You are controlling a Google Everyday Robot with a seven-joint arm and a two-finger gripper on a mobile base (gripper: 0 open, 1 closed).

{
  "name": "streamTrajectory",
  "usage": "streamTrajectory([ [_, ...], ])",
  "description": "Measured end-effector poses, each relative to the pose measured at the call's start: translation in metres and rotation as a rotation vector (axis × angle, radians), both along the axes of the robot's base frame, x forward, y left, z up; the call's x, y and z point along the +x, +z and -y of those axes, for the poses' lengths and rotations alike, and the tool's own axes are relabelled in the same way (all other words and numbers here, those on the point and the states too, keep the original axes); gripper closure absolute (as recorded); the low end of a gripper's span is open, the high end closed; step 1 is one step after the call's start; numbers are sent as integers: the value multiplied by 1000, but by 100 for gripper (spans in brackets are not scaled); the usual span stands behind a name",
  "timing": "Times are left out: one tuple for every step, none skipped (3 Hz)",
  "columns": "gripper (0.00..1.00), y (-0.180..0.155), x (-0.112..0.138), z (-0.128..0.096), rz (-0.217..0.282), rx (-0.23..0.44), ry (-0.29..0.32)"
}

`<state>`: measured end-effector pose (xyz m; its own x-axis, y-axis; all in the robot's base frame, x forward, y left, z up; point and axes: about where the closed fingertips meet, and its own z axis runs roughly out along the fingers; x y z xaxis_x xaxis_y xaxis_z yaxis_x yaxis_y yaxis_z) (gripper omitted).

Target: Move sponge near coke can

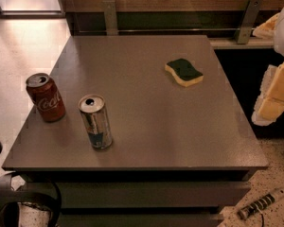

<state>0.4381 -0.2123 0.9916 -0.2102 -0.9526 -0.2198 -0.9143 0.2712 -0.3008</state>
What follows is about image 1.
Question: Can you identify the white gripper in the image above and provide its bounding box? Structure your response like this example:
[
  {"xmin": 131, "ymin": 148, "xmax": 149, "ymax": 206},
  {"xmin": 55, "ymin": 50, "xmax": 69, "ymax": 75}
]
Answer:
[{"xmin": 252, "ymin": 8, "xmax": 284, "ymax": 126}]

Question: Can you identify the yellow sponge with green top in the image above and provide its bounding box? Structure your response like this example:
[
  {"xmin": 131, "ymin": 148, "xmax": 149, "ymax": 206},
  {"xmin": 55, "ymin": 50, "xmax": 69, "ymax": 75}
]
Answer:
[{"xmin": 165, "ymin": 59, "xmax": 204, "ymax": 87}]

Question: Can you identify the silver blue energy drink can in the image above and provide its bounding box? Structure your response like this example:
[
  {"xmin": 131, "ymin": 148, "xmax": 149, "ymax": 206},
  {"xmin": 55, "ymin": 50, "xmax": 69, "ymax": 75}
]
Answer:
[{"xmin": 79, "ymin": 94, "xmax": 113, "ymax": 149}]

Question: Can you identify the red coke can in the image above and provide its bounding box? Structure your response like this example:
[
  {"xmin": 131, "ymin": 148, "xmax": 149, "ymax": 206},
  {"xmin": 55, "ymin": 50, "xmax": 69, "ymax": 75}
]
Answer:
[{"xmin": 26, "ymin": 73, "xmax": 65, "ymax": 122}]

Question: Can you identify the white power strip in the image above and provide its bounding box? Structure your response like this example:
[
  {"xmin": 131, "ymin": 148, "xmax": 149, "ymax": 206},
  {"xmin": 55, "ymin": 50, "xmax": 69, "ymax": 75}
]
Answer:
[{"xmin": 238, "ymin": 188, "xmax": 284, "ymax": 220}]

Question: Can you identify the grey drawer cabinet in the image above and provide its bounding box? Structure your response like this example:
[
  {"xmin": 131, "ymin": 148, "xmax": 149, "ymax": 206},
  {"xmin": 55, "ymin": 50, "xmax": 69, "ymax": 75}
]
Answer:
[{"xmin": 3, "ymin": 36, "xmax": 268, "ymax": 227}]

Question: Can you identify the right metal wall bracket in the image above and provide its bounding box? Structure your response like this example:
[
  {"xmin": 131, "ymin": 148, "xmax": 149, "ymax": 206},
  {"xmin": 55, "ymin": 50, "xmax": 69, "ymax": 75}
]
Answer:
[{"xmin": 234, "ymin": 0, "xmax": 263, "ymax": 44}]

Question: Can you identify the metal wall bracket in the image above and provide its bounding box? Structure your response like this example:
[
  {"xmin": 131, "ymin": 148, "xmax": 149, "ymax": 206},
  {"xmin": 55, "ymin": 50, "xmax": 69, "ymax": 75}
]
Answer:
[
  {"xmin": 103, "ymin": 0, "xmax": 118, "ymax": 36},
  {"xmin": 234, "ymin": 0, "xmax": 263, "ymax": 44}
]

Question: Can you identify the left metal wall bracket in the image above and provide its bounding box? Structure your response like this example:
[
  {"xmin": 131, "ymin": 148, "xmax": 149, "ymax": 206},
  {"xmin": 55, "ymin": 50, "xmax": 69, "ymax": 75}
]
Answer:
[{"xmin": 103, "ymin": 0, "xmax": 118, "ymax": 36}]

